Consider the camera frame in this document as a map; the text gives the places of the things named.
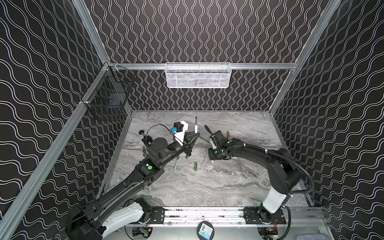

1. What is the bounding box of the pink pen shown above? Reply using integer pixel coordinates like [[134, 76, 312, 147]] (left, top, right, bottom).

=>
[[195, 116, 198, 133]]

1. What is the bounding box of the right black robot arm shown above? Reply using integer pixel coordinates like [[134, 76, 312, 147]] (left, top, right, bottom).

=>
[[208, 130, 315, 224]]

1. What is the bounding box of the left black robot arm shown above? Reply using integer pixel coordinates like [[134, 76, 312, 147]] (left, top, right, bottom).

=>
[[64, 132, 200, 240]]

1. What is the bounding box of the light green pen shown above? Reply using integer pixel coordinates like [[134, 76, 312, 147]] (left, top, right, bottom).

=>
[[173, 156, 180, 173]]

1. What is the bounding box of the small black clamp vise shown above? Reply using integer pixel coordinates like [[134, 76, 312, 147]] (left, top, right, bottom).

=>
[[139, 130, 153, 147]]

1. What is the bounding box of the round black labelled disc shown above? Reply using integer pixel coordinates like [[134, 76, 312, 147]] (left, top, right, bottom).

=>
[[197, 221, 215, 240]]

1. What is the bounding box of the grey cloth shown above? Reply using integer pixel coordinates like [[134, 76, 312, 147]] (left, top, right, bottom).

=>
[[296, 234, 332, 240]]

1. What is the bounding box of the white wire mesh basket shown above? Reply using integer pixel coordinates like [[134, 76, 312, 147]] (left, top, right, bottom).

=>
[[165, 62, 232, 89]]

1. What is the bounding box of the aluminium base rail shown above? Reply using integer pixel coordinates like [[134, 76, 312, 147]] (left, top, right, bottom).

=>
[[145, 207, 326, 228]]

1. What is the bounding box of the black wire basket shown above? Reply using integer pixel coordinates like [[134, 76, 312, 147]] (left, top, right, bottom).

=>
[[85, 65, 137, 122]]

